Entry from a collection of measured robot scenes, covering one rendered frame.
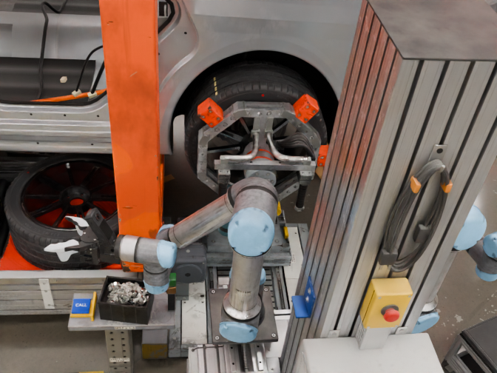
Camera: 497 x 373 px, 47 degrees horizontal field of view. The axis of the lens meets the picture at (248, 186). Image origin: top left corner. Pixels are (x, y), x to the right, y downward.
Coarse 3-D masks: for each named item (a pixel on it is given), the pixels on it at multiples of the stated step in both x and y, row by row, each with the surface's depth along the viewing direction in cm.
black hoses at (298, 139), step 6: (300, 132) 244; (288, 138) 242; (294, 138) 241; (300, 138) 240; (306, 138) 244; (276, 144) 248; (282, 144) 244; (288, 144) 241; (294, 144) 239; (300, 144) 238; (306, 144) 241; (282, 150) 245; (306, 150) 241; (312, 150) 244; (312, 156) 242
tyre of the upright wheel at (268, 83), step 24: (216, 72) 260; (240, 72) 252; (264, 72) 252; (288, 72) 259; (192, 96) 264; (216, 96) 246; (240, 96) 245; (264, 96) 246; (288, 96) 247; (312, 96) 260; (192, 120) 252; (312, 120) 256; (192, 144) 260; (192, 168) 269
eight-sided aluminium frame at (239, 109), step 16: (224, 112) 245; (240, 112) 240; (256, 112) 241; (272, 112) 242; (288, 112) 242; (208, 128) 249; (224, 128) 245; (304, 128) 248; (320, 144) 255; (208, 176) 263; (288, 192) 273
